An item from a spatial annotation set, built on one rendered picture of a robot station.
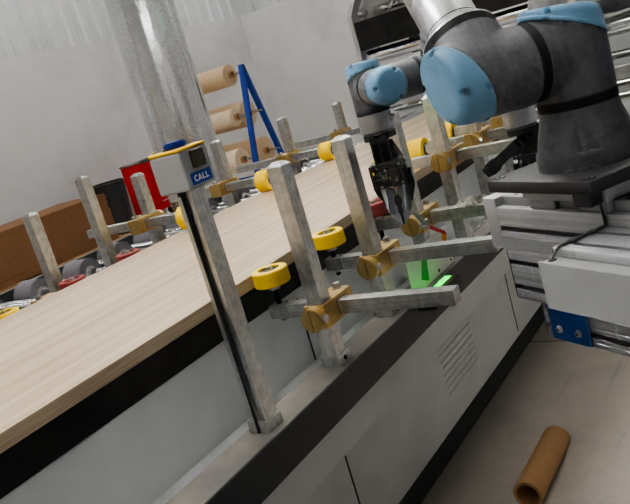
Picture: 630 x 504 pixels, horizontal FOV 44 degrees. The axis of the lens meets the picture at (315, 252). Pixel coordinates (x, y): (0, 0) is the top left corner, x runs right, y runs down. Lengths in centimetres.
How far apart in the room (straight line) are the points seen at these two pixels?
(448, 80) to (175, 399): 81
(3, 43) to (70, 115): 113
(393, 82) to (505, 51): 47
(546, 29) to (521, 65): 7
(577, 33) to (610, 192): 22
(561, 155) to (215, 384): 84
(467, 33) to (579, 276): 37
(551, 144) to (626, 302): 29
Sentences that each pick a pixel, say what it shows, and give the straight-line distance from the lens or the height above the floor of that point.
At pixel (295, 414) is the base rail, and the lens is 146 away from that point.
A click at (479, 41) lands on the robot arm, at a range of 113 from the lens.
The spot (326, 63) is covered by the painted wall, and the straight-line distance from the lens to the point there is 1229.
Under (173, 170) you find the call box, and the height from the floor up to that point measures 119.
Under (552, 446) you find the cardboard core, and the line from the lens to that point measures 242.
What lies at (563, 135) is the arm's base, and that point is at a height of 109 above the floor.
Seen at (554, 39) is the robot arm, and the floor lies 123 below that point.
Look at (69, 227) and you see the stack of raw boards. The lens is 846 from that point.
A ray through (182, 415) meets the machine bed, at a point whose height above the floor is 72.
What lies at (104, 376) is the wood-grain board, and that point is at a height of 89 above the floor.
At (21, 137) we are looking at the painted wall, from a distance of 990.
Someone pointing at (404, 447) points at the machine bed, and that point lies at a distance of 228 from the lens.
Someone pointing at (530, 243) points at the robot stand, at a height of 92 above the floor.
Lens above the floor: 128
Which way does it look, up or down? 13 degrees down
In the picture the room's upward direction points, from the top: 17 degrees counter-clockwise
